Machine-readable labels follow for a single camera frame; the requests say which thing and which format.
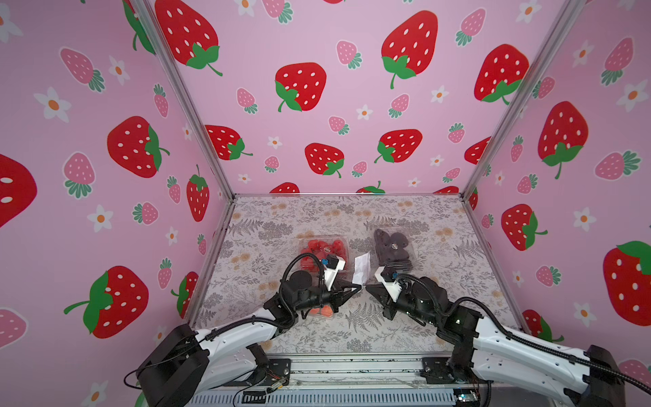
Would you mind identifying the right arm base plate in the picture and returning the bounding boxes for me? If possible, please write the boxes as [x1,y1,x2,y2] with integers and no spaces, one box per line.
[419,349,488,384]

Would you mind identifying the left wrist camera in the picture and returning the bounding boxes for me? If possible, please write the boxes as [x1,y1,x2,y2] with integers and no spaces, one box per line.
[322,254,346,291]

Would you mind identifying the aluminium front rail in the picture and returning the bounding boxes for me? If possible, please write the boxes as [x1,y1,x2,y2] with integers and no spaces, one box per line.
[146,353,568,407]

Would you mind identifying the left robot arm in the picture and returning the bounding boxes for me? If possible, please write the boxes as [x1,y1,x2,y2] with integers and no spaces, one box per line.
[132,254,362,406]

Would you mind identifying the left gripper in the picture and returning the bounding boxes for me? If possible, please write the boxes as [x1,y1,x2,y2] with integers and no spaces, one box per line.
[290,279,359,315]

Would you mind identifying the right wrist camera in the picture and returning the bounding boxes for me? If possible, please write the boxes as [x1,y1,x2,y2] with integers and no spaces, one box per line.
[375,266,403,302]

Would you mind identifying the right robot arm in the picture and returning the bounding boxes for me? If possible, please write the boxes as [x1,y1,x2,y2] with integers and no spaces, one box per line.
[366,274,650,406]

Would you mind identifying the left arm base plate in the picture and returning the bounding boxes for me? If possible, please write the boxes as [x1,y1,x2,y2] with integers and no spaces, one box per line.
[224,344,292,389]

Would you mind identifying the clear box of dark berries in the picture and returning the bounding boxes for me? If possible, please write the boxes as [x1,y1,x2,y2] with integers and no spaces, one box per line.
[373,228,416,272]

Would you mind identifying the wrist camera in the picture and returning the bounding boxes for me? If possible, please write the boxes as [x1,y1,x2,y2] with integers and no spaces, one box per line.
[322,254,346,291]
[375,266,403,302]

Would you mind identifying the white sticker sheet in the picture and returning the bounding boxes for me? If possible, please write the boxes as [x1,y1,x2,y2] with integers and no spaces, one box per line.
[352,253,371,286]

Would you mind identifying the clear box of red strawberries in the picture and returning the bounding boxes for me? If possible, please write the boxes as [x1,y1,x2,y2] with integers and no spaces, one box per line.
[298,235,353,273]

